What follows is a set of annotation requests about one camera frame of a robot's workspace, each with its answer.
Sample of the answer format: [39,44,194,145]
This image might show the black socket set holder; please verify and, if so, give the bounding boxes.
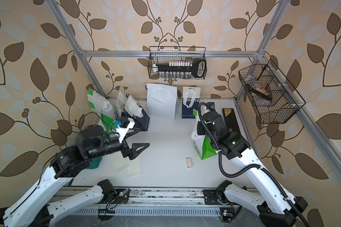
[148,58,207,79]

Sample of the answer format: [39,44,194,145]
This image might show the pink mini stapler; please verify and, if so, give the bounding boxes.
[186,158,192,168]

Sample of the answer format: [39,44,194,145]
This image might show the wire basket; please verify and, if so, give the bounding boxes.
[238,60,306,124]
[147,45,207,81]

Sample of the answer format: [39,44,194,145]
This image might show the green white bag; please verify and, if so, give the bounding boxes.
[87,88,116,131]
[191,109,217,160]

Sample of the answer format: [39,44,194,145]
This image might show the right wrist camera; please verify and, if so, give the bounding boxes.
[205,102,216,113]

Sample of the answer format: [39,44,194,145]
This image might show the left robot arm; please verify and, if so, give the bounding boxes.
[0,125,150,227]

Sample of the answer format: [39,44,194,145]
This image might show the aluminium frame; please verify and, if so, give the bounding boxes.
[44,0,341,196]

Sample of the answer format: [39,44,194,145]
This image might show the green tool case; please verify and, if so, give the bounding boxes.
[87,132,109,170]

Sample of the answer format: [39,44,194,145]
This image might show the right wire basket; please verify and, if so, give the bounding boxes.
[238,60,306,124]

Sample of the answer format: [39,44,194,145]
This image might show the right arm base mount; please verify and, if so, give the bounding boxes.
[202,180,242,224]

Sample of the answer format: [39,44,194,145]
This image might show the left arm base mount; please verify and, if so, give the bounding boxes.
[97,180,130,222]

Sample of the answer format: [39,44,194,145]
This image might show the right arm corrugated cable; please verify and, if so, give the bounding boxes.
[197,103,310,227]

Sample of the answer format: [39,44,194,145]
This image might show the dark tool in basket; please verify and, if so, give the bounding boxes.
[246,84,272,101]

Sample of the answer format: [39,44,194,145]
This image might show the receipt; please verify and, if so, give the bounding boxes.
[125,95,144,118]
[127,159,141,178]
[110,152,128,173]

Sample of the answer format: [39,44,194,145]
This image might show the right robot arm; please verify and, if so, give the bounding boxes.
[197,111,309,227]

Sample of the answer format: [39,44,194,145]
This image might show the navy bag rear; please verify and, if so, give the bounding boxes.
[181,87,201,119]

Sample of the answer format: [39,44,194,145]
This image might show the black box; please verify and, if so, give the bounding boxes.
[222,108,241,134]

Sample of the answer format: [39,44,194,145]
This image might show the blue white Cheerful bag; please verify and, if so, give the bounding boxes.
[116,86,131,119]

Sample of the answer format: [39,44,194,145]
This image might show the large white paper bag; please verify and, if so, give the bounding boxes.
[147,83,179,120]

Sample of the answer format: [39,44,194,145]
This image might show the navy bag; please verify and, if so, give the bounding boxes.
[125,95,150,131]
[181,87,201,119]

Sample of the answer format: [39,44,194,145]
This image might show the navy bag front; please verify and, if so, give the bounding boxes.
[125,95,150,131]

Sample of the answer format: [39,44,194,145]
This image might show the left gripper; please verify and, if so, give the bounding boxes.
[86,136,149,160]

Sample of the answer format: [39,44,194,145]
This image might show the back wire basket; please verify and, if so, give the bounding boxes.
[147,45,207,81]

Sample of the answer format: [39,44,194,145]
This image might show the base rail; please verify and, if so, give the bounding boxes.
[47,188,228,225]

